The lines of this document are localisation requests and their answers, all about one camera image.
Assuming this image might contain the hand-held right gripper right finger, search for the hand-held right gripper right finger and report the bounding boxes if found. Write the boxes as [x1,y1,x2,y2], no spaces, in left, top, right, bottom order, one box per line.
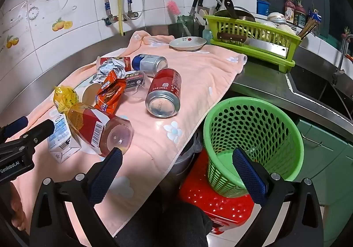
[232,148,324,247]

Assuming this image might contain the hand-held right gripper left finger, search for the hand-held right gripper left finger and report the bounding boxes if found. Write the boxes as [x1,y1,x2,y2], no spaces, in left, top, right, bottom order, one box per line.
[30,148,123,247]

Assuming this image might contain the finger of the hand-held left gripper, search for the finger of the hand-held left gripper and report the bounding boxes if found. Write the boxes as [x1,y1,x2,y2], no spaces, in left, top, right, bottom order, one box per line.
[0,116,29,141]
[6,119,55,152]

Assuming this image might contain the white milk carton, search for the white milk carton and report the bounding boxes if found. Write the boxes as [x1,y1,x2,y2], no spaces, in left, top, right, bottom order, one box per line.
[47,113,82,164]

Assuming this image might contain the yellow plastic wrapper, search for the yellow plastic wrapper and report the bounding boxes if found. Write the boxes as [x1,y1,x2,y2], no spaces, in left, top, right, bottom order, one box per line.
[53,86,83,112]

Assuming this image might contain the clear cup with red label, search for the clear cup with red label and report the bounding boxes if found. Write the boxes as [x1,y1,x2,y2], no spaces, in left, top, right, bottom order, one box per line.
[68,102,133,158]

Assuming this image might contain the white paper cup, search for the white paper cup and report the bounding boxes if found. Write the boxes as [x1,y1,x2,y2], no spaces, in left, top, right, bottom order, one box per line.
[82,82,102,107]

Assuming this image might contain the green perforated plastic basket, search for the green perforated plastic basket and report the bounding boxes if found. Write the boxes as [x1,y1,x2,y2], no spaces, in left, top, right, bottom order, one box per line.
[203,97,304,198]

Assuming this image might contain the orange snack wrapper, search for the orange snack wrapper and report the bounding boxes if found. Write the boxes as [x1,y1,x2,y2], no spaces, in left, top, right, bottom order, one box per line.
[95,71,127,115]

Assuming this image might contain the silver foil wrapper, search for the silver foil wrapper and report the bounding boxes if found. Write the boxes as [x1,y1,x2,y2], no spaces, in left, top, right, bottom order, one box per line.
[92,57,127,85]

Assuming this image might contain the clear plastic cup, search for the clear plastic cup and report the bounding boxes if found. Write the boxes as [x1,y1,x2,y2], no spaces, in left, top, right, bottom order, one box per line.
[124,70,151,100]

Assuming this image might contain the red cardboard box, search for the red cardboard box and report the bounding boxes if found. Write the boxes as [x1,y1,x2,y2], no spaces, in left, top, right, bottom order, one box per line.
[100,57,131,71]

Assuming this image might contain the red cola can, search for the red cola can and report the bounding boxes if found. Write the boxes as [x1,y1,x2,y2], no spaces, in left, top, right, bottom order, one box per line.
[145,68,182,118]

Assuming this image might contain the blue and silver can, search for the blue and silver can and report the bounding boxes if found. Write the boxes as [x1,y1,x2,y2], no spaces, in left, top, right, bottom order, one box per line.
[131,54,168,77]

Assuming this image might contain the person's left hand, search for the person's left hand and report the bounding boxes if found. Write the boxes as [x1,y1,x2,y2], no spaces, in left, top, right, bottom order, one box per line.
[10,182,28,232]

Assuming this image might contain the red plastic stool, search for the red plastic stool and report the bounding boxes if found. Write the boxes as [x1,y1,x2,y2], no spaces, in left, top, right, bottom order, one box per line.
[178,150,255,236]

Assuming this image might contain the steel pot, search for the steel pot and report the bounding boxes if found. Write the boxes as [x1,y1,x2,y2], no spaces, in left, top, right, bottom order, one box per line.
[168,131,205,189]

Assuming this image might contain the person's dark trouser leg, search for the person's dark trouser leg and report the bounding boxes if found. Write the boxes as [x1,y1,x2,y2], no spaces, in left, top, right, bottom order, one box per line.
[114,199,213,247]

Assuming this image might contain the green cabinet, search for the green cabinet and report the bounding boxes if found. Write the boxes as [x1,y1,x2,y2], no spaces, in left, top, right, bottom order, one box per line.
[296,119,353,247]

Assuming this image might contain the stainless steel sink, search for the stainless steel sink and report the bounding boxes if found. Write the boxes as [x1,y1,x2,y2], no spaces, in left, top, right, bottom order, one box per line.
[287,62,353,121]

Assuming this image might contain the pink flower-print towel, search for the pink flower-print towel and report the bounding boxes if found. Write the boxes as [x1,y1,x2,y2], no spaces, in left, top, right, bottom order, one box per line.
[0,30,248,239]

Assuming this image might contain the white plate with red print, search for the white plate with red print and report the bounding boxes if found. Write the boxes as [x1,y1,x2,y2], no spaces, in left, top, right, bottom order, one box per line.
[169,37,207,51]

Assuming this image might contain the green plastic dish rack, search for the green plastic dish rack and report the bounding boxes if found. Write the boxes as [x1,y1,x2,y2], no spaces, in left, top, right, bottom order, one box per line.
[203,15,302,73]

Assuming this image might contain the white bowl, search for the white bowl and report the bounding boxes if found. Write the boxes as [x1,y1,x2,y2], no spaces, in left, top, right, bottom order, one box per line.
[276,24,295,35]

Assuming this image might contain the metal faucet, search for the metal faucet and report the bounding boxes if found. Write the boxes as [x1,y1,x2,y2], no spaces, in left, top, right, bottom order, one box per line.
[332,35,353,85]

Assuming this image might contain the bundle of chopsticks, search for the bundle of chopsticks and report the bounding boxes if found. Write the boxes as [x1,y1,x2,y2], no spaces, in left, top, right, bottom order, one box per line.
[297,19,317,39]

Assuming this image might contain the patterned ceramic bowl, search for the patterned ceramic bowl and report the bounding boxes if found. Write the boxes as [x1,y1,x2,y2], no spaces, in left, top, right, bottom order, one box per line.
[267,12,286,23]

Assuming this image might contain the green glass jar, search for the green glass jar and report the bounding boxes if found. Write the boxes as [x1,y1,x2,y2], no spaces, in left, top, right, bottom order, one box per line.
[177,15,195,38]

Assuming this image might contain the jar with sprouting plant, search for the jar with sprouting plant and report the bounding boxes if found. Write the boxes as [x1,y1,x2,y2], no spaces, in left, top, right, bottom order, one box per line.
[294,0,307,27]
[285,0,297,25]

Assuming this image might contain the blue tin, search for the blue tin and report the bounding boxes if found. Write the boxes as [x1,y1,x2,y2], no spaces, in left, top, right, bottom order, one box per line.
[257,0,270,15]

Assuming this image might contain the blue packet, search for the blue packet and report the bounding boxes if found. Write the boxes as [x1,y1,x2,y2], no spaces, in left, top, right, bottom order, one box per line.
[309,4,323,23]

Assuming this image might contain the pink bottle brush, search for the pink bottle brush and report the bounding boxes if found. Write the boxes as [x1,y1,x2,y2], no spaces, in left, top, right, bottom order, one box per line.
[166,0,193,38]

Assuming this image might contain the wooden-handled cleaver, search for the wooden-handled cleaver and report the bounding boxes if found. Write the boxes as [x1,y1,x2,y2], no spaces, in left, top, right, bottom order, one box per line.
[216,32,288,58]

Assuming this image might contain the metal wok with black handle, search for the metal wok with black handle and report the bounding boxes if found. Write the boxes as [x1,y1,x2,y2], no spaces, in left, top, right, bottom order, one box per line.
[214,0,256,23]

